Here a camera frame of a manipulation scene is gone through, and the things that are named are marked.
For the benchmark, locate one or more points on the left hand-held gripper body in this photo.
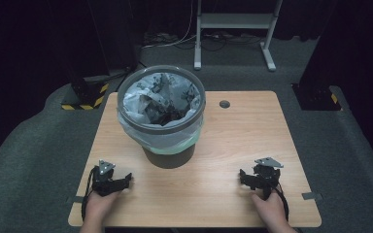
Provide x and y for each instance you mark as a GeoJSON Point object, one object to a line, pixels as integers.
{"type": "Point", "coordinates": [103, 183]}

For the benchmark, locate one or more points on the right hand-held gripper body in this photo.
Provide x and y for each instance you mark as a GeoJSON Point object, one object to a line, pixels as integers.
{"type": "Point", "coordinates": [267, 176]}

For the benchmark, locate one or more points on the dark ribbed trash can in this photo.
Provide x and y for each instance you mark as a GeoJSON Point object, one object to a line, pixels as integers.
{"type": "Point", "coordinates": [170, 159]}

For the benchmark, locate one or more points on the translucent printed trash bag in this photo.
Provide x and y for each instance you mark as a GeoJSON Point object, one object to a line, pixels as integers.
{"type": "Point", "coordinates": [142, 100]}

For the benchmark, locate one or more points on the person's left hand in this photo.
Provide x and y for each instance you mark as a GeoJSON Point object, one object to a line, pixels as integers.
{"type": "Point", "coordinates": [97, 207]}

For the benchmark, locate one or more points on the person's right hand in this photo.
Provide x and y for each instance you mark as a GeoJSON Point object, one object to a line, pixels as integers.
{"type": "Point", "coordinates": [273, 210]}

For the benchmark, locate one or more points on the grey tape piece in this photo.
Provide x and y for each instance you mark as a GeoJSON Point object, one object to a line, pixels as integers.
{"type": "Point", "coordinates": [311, 195]}
{"type": "Point", "coordinates": [76, 199]}

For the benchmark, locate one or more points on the black yellow striped stand base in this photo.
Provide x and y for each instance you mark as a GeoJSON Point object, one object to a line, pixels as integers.
{"type": "Point", "coordinates": [84, 95]}
{"type": "Point", "coordinates": [317, 97]}

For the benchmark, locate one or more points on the grey metal stand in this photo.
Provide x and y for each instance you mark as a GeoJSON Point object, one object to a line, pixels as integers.
{"type": "Point", "coordinates": [236, 21]}

